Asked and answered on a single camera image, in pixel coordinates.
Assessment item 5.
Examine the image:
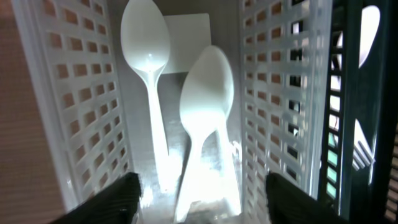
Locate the white fork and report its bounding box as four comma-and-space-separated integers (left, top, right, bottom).
353, 119, 375, 171

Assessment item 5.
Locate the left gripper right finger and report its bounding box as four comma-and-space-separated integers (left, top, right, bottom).
265, 172, 348, 224

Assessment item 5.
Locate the white spoon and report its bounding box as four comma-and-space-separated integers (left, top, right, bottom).
359, 5, 380, 68
174, 45, 242, 223
121, 0, 173, 192

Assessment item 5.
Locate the dark green plastic basket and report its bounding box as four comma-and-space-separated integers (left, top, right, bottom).
317, 0, 397, 223

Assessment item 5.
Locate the clear plastic basket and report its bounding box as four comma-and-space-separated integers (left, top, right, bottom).
12, 1, 332, 223

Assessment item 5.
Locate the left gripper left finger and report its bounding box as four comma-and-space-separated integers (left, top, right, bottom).
51, 172, 142, 224

